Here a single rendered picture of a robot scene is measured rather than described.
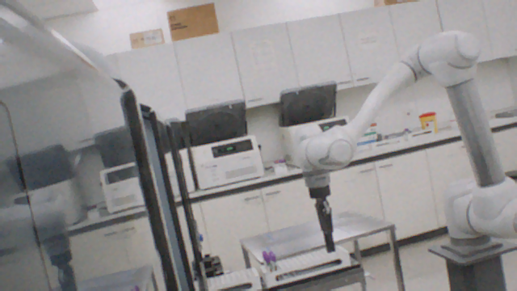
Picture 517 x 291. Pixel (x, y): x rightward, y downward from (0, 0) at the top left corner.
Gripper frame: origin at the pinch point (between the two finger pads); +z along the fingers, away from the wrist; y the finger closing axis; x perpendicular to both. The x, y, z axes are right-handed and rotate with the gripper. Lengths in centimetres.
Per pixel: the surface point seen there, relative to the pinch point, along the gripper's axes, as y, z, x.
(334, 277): 6.7, 10.2, -2.5
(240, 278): 2.9, 3.5, -33.0
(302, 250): -26.4, 8.0, -4.5
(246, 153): -230, -22, 7
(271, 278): 5.0, 5.4, -23.2
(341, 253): 3.4, 3.8, 2.5
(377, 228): -29.0, 8.0, 29.6
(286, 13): -292, -145, 82
